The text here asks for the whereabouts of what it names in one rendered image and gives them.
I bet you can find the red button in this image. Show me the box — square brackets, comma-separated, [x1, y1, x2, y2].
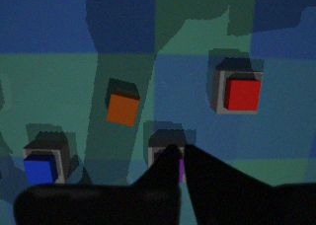
[211, 68, 263, 114]

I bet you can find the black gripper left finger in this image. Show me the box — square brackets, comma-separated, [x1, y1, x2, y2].
[13, 144, 182, 225]

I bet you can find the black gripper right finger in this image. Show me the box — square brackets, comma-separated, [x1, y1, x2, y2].
[184, 144, 316, 225]

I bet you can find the blue button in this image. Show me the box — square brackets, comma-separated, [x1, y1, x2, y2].
[23, 140, 72, 185]

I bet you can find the orange block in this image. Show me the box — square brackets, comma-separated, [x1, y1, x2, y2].
[106, 91, 140, 126]

